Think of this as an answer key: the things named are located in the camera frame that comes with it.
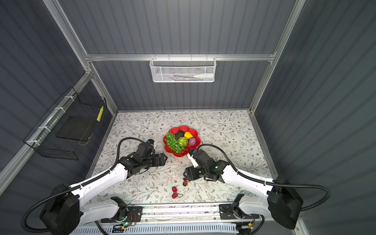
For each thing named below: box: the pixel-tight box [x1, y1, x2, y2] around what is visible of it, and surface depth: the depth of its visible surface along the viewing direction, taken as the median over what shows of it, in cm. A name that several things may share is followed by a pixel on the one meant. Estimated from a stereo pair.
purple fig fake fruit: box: [188, 137, 197, 146], surface depth 98 cm
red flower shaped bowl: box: [163, 139, 201, 158], surface depth 97 cm
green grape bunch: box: [164, 131, 187, 154], surface depth 96 cm
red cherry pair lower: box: [171, 186, 179, 199], surface depth 82 cm
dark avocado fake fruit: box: [175, 130, 185, 141], surface depth 103 cm
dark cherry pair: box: [182, 177, 188, 187], surface depth 84 cm
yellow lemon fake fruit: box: [184, 131, 194, 140], surface depth 102 cm
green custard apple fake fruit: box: [177, 136, 189, 148], surface depth 96 cm
